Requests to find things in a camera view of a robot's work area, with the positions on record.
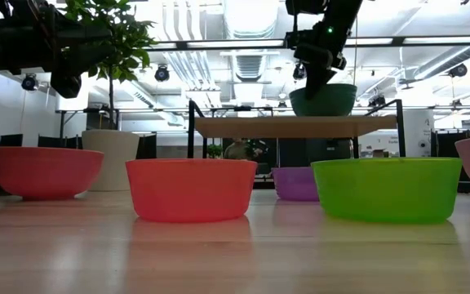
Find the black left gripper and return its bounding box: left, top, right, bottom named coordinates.
left=34, top=0, right=114, bottom=100

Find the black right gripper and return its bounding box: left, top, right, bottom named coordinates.
left=286, top=29, right=348, bottom=101

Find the dark green bowl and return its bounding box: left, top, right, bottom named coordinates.
left=288, top=83, right=358, bottom=118

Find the lime green bowl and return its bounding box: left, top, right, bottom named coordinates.
left=311, top=157, right=463, bottom=225

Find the red bowl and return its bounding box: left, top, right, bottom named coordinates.
left=0, top=146, right=105, bottom=202

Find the orange bowl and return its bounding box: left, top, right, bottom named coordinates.
left=125, top=158, right=259, bottom=224

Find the wooden shelf with black legs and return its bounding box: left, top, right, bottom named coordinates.
left=188, top=99, right=406, bottom=159

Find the black ceiling spotlight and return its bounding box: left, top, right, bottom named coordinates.
left=21, top=73, right=40, bottom=92
left=292, top=60, right=307, bottom=81
left=153, top=64, right=171, bottom=83
left=447, top=62, right=469, bottom=79

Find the green leafy potted plant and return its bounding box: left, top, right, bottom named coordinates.
left=61, top=0, right=159, bottom=131

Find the purple bowl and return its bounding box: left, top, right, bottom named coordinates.
left=271, top=166, right=320, bottom=203

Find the black overhead beam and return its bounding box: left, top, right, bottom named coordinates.
left=144, top=35, right=470, bottom=52

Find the white pillar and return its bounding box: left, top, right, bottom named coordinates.
left=403, top=109, right=437, bottom=158

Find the white plant pot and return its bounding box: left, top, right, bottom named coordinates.
left=81, top=128, right=141, bottom=193

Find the silver ceiling ventilation duct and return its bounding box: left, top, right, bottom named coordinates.
left=221, top=0, right=282, bottom=96

